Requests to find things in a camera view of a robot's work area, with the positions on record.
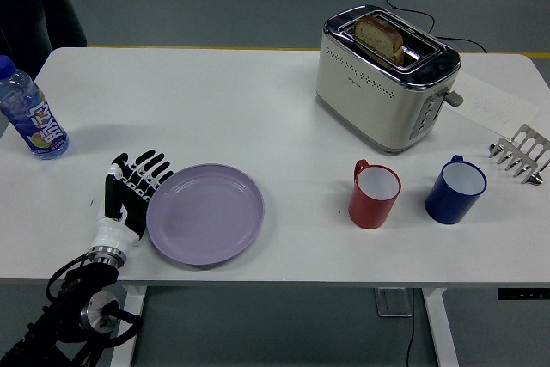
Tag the metal toast rack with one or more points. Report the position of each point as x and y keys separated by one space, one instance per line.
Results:
x=533 y=131

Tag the clear plastic holder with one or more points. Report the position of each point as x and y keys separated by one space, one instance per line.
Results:
x=393 y=304

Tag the red mug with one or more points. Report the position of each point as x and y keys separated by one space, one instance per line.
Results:
x=369 y=212

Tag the black table control panel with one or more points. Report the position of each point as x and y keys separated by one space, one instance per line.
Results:
x=524 y=293

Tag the person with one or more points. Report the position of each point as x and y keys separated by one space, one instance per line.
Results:
x=26 y=6

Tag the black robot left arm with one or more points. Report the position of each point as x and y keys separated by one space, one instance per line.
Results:
x=86 y=281

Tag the blue mug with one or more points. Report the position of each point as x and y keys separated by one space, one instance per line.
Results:
x=447 y=208

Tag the white table leg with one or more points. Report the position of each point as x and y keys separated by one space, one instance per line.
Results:
x=438 y=332
x=129 y=341

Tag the blue-capped drink bottle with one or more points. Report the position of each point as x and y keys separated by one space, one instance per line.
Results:
x=30 y=105

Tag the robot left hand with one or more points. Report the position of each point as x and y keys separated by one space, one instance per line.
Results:
x=129 y=212

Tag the white paper sheet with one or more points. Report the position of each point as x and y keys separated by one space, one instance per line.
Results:
x=494 y=100

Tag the cream and chrome toaster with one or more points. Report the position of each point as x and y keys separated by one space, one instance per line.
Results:
x=365 y=96

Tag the purple plate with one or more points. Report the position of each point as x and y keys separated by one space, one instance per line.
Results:
x=206 y=214

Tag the brown bread slice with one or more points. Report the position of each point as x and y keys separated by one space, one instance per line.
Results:
x=378 y=36

